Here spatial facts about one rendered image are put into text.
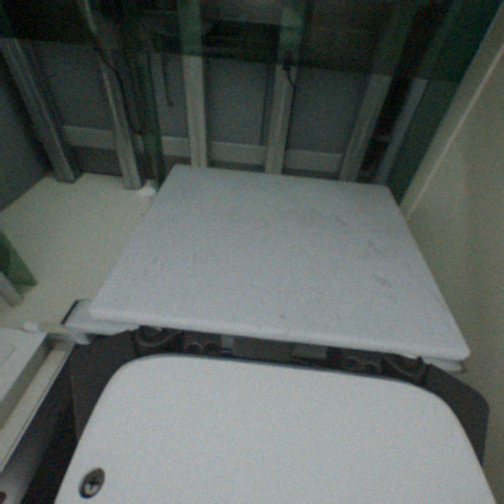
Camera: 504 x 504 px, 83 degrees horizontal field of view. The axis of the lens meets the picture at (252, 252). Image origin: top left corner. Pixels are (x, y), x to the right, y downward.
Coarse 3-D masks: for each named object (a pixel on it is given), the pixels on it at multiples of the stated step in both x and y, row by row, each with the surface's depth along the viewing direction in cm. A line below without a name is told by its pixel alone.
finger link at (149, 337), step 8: (144, 328) 10; (152, 328) 10; (160, 328) 10; (168, 328) 10; (136, 336) 10; (144, 336) 10; (152, 336) 10; (160, 336) 10; (168, 336) 10; (176, 336) 10; (144, 344) 10; (152, 344) 10; (160, 344) 10; (176, 344) 11; (176, 352) 11
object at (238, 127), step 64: (0, 64) 61; (64, 64) 62; (192, 64) 55; (256, 64) 59; (0, 128) 63; (64, 128) 70; (128, 128) 65; (192, 128) 63; (256, 128) 68; (320, 128) 66; (384, 128) 61; (0, 192) 64
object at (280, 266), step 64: (192, 192) 14; (256, 192) 14; (320, 192) 15; (384, 192) 15; (128, 256) 11; (192, 256) 11; (256, 256) 11; (320, 256) 11; (384, 256) 12; (64, 320) 17; (128, 320) 9; (192, 320) 9; (256, 320) 9; (320, 320) 9; (384, 320) 9; (448, 320) 9; (64, 384) 16; (64, 448) 16
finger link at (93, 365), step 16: (112, 336) 10; (128, 336) 10; (80, 352) 10; (96, 352) 10; (112, 352) 10; (128, 352) 10; (144, 352) 10; (160, 352) 10; (80, 368) 9; (96, 368) 9; (112, 368) 9; (80, 384) 9; (96, 384) 9; (80, 400) 8; (96, 400) 9; (80, 416) 8; (80, 432) 8
